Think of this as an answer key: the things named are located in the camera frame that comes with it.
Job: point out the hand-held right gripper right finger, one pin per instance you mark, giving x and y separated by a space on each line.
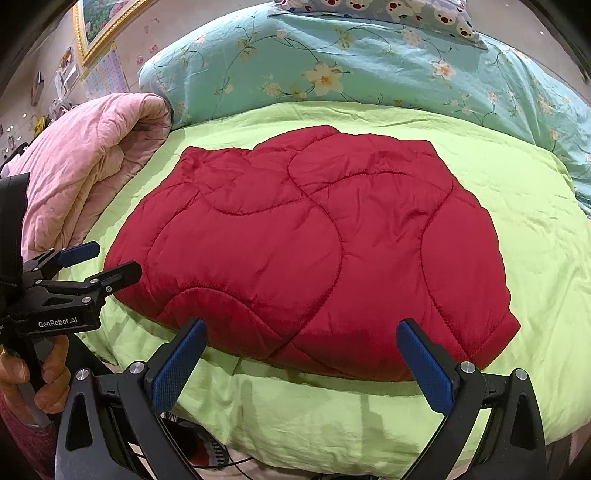
425 369

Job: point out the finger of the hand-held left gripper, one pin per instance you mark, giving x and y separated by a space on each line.
78 253
120 274

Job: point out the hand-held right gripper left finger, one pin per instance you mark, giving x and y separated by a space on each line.
178 369

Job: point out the red quilted jacket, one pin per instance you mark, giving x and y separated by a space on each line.
300 249

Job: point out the person's left forearm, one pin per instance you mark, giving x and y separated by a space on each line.
18 452

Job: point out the person's left hand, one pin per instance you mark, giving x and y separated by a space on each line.
57 369

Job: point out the red and black appliance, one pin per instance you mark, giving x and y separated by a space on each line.
205 450

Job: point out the pink quilt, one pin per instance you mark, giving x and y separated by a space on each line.
87 157

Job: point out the pile of small household things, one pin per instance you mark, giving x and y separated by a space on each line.
55 92

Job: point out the light green blanket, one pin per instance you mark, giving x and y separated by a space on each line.
531 207

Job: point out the gold framed picture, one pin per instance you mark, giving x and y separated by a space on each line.
104 23

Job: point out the teal floral quilt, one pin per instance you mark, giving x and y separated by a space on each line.
392 74

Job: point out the bear print pillow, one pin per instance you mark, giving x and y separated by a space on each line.
392 14

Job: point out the dotted wall calendar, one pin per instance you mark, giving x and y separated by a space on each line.
106 74

